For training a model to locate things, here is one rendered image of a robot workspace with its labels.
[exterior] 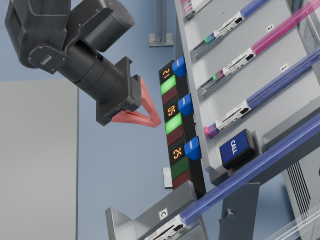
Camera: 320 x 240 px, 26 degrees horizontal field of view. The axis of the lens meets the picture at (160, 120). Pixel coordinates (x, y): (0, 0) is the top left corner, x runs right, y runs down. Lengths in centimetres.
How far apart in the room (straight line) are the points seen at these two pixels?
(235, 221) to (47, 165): 37
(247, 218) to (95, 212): 98
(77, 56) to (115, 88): 7
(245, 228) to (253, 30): 34
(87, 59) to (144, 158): 115
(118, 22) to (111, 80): 9
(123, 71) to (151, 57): 148
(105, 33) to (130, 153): 120
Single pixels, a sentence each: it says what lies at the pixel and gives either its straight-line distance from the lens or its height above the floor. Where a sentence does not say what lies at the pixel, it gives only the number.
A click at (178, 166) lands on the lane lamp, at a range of 113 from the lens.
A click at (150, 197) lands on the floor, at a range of 198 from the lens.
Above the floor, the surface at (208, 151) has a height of 73.
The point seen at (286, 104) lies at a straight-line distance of 102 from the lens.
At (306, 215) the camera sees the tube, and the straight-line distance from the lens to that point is 77.
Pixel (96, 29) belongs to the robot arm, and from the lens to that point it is 93.
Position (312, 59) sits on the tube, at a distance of 102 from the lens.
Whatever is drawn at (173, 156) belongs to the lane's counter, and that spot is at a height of 65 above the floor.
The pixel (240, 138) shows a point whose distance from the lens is 96.
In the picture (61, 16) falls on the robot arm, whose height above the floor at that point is 99.
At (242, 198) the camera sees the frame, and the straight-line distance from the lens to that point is 98.
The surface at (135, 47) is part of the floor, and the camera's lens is 254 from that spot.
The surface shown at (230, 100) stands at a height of 75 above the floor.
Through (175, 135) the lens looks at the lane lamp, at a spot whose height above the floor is 66.
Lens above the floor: 145
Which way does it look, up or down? 41 degrees down
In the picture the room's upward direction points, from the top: straight up
